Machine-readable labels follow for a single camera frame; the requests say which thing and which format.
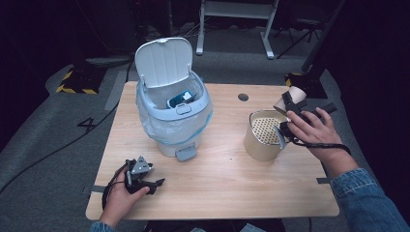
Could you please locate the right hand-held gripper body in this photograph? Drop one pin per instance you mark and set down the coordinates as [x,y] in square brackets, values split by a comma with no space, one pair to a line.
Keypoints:
[283,132]

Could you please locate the black tripod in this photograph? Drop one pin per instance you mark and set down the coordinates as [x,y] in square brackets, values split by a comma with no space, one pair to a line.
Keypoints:
[303,27]

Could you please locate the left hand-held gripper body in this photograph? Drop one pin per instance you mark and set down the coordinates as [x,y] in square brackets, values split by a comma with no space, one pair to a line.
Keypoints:
[141,166]

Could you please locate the person's right hand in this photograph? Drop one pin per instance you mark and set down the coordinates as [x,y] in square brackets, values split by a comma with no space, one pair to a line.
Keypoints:
[317,135]

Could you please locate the blue and white pedal bin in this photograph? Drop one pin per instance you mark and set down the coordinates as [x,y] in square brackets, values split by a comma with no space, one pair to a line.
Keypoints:
[164,61]

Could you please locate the translucent plastic bin liner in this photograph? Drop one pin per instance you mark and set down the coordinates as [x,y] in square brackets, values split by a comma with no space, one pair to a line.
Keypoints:
[167,130]

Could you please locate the brown paper cup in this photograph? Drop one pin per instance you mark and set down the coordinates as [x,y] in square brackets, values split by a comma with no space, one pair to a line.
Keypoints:
[298,94]

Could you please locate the person's legs in jeans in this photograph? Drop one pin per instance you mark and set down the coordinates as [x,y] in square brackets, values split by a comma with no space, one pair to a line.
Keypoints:
[251,228]

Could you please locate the black stand with hazard stripes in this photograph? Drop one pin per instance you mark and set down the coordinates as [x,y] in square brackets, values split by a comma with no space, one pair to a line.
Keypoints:
[80,82]
[314,48]

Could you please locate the person's left hand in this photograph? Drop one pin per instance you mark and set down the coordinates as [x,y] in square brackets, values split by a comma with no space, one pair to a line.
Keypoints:
[121,203]

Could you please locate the white desk frame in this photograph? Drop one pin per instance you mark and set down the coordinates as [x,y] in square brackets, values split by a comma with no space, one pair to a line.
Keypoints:
[237,9]

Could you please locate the beige container with perforated strainer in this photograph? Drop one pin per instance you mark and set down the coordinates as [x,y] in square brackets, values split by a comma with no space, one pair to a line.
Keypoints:
[257,149]

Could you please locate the grey floor tape strip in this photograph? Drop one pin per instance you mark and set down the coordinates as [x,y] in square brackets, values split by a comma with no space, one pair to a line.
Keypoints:
[116,90]

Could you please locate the grey tape piece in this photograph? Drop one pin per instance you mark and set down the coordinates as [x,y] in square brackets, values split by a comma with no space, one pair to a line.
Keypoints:
[96,188]
[324,180]

